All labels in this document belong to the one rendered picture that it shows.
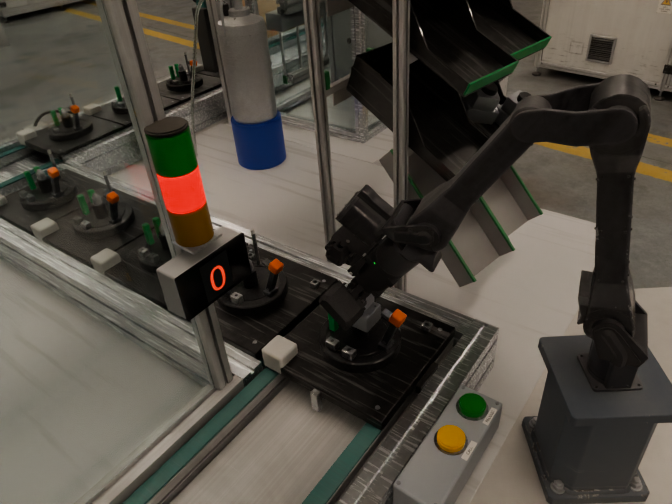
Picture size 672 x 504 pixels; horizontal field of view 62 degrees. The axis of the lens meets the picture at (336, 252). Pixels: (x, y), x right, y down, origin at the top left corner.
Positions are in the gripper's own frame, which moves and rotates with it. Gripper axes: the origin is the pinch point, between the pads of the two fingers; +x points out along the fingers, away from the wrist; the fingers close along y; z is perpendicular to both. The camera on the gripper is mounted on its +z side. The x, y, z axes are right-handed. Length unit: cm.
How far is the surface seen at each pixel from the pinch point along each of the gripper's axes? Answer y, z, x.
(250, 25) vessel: -58, 70, 29
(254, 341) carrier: 9.9, 5.2, 17.7
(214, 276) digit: 19.2, 14.6, -5.0
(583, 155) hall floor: -288, -44, 105
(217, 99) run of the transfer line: -78, 83, 83
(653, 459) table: -12, -51, -11
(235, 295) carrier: 5.2, 13.9, 20.2
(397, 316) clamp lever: 0.5, -7.2, -4.5
